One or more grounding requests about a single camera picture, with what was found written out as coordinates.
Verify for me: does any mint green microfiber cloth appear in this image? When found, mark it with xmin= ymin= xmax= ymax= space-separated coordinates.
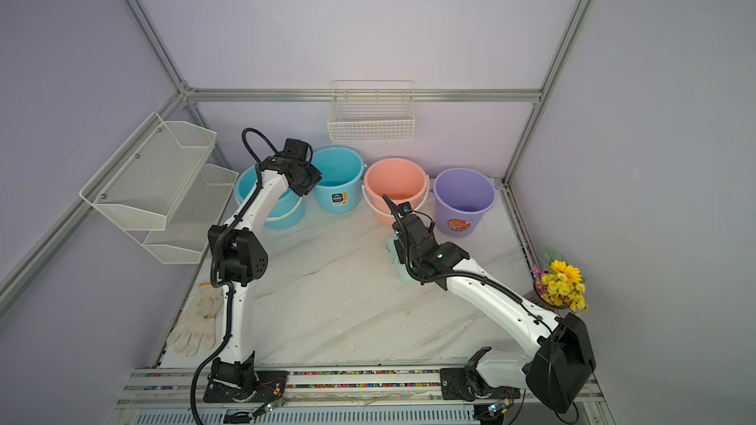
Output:
xmin=386 ymin=235 xmax=415 ymax=283

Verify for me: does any teal plastic bucket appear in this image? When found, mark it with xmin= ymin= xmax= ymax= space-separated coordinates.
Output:
xmin=312 ymin=147 xmax=366 ymax=214
xmin=234 ymin=167 xmax=305 ymax=229

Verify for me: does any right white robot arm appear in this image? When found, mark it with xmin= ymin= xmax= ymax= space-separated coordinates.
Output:
xmin=392 ymin=212 xmax=597 ymax=414

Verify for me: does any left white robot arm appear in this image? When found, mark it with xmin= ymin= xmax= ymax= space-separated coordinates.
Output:
xmin=207 ymin=139 xmax=322 ymax=401

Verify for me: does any purple plastic bucket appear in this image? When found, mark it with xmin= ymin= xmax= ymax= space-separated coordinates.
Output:
xmin=432 ymin=168 xmax=497 ymax=237

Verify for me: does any pink plastic bucket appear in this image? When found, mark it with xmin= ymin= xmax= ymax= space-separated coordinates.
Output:
xmin=362 ymin=157 xmax=430 ymax=226

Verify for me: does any yellow artificial flower bouquet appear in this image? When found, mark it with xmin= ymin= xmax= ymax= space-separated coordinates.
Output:
xmin=531 ymin=245 xmax=590 ymax=316

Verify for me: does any white mesh two-tier shelf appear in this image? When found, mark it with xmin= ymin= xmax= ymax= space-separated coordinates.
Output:
xmin=80 ymin=113 xmax=238 ymax=265

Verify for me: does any white work glove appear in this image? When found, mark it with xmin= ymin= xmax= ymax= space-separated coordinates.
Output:
xmin=167 ymin=283 xmax=224 ymax=357

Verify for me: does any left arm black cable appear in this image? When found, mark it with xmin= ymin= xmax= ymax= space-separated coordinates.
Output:
xmin=188 ymin=127 xmax=280 ymax=425

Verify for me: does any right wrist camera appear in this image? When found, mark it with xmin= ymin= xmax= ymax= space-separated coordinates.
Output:
xmin=397 ymin=202 xmax=413 ymax=218

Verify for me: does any white wire wall basket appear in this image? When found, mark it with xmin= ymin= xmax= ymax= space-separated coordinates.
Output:
xmin=327 ymin=80 xmax=415 ymax=144

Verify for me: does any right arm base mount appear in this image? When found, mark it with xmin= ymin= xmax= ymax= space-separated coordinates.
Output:
xmin=439 ymin=346 xmax=521 ymax=403

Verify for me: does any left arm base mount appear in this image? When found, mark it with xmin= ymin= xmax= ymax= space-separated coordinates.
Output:
xmin=203 ymin=353 xmax=289 ymax=403

